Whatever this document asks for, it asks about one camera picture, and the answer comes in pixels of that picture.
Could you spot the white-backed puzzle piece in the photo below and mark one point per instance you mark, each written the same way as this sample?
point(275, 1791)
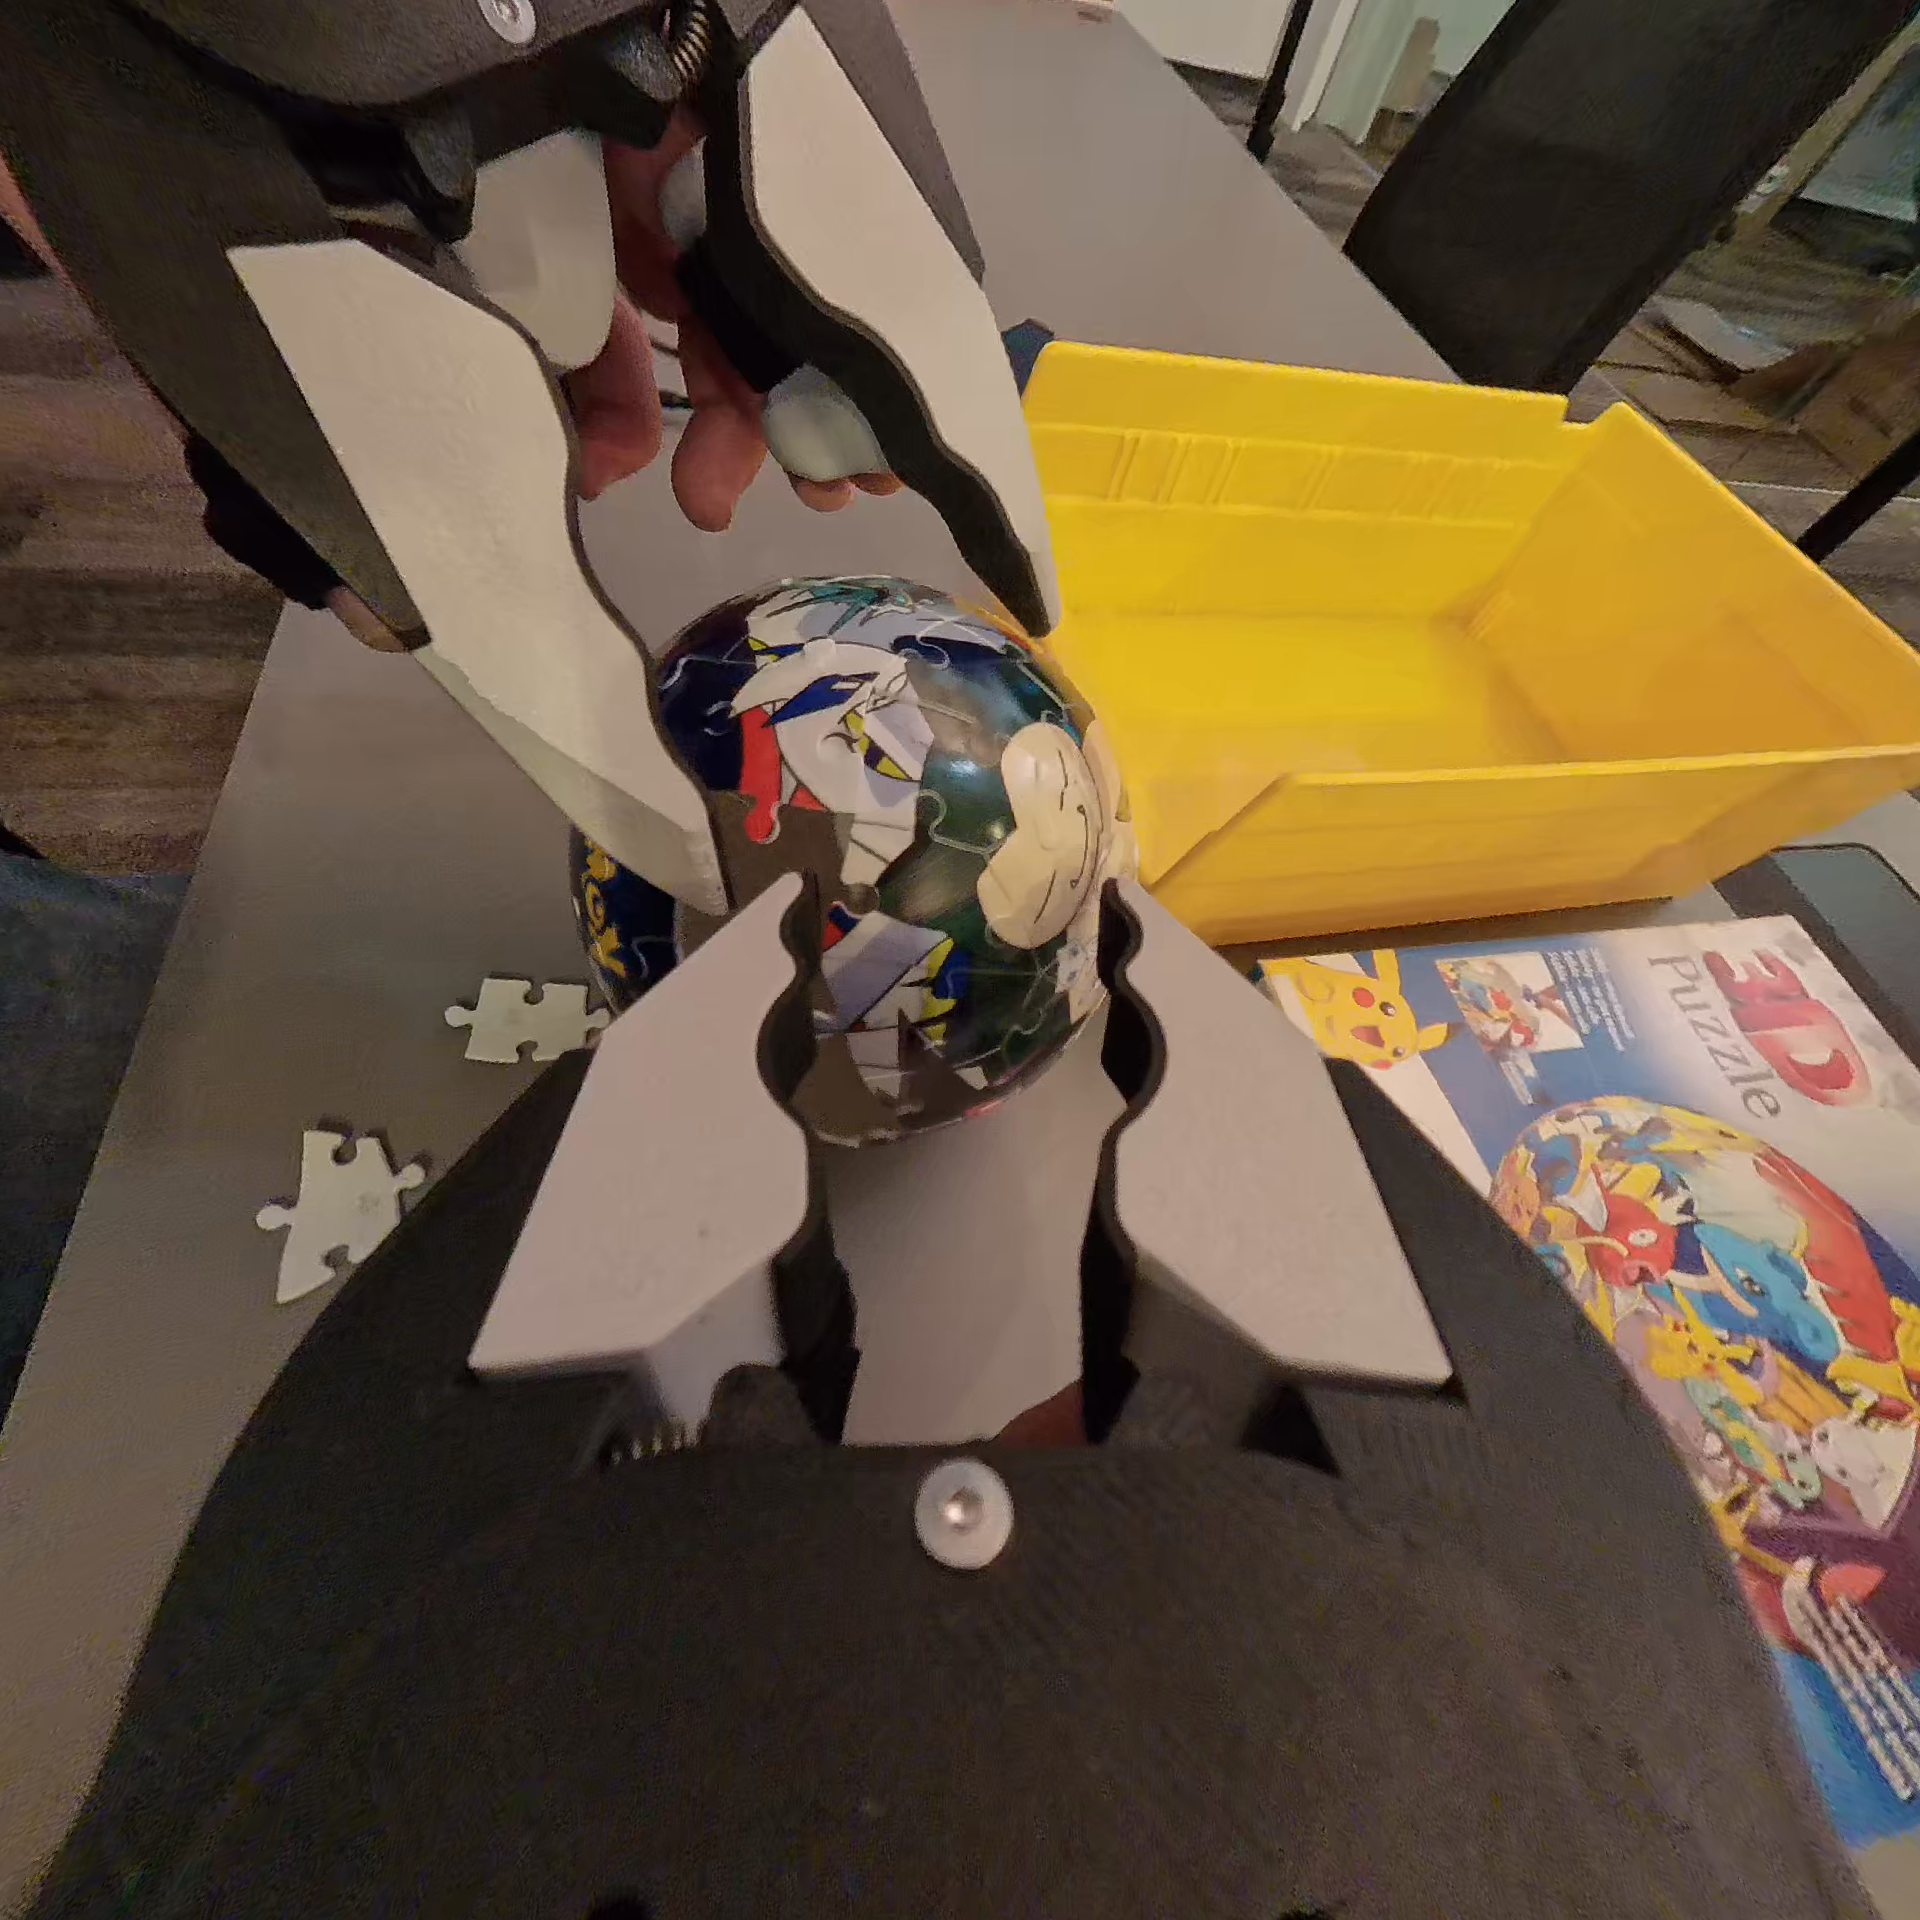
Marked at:
point(339, 1201)
point(524, 1020)

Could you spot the colourful puzzle ball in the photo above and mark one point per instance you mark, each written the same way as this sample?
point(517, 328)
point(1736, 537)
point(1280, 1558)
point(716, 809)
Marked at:
point(930, 779)

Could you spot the yellow plastic bin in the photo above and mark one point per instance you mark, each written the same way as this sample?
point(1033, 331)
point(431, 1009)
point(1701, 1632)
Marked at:
point(1425, 674)

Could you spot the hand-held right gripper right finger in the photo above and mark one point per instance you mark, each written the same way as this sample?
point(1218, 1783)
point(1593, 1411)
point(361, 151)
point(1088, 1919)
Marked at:
point(1259, 1201)

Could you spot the printed puzzle box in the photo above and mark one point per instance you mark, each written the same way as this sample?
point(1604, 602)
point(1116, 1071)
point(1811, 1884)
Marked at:
point(1650, 1201)

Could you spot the black pole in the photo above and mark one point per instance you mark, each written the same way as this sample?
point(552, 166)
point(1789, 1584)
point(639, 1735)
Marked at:
point(1276, 75)

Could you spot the dark blue cloth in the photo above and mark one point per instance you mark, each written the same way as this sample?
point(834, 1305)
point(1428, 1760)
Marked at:
point(76, 1126)

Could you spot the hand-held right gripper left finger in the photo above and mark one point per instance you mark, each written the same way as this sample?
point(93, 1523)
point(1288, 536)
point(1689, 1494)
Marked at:
point(661, 1201)

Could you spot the dark flat object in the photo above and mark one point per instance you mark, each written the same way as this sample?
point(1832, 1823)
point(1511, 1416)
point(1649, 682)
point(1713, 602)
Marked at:
point(1026, 352)
point(1845, 900)

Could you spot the black chair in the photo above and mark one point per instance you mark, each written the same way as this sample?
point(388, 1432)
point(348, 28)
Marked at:
point(1576, 148)

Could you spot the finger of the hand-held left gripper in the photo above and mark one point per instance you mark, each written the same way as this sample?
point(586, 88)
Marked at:
point(451, 495)
point(900, 300)

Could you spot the black metal leg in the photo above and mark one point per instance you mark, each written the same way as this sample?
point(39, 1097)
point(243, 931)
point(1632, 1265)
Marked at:
point(1861, 495)

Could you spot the person's left hand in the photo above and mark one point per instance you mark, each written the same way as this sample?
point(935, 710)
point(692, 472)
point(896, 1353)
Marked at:
point(704, 450)

